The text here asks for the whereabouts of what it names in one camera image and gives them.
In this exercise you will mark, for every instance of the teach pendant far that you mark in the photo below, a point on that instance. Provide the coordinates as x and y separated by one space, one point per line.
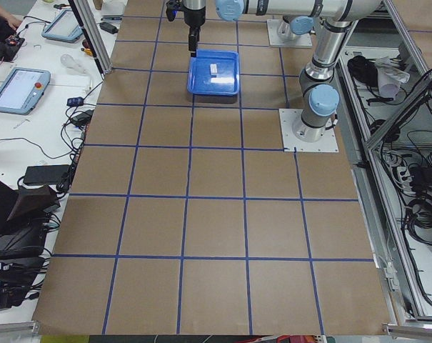
64 27

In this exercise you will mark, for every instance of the teach pendant near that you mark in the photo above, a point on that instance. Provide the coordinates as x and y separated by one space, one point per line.
22 90

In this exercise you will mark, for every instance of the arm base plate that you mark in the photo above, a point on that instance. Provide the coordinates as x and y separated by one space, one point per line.
280 35
297 137

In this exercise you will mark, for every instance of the clear plastic bottle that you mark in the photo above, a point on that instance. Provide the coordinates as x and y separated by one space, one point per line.
69 62

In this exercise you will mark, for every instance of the teach pendant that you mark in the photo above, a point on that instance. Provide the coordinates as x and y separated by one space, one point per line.
22 90
64 27

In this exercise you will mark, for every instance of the aluminium frame post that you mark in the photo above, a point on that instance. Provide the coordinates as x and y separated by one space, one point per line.
87 22

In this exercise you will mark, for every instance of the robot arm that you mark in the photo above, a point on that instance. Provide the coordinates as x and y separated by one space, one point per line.
194 12
333 21

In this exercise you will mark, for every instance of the black power adapter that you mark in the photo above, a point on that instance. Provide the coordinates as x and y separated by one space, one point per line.
109 28

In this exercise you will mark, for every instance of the blue plastic tray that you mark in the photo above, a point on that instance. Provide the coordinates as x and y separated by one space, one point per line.
225 83

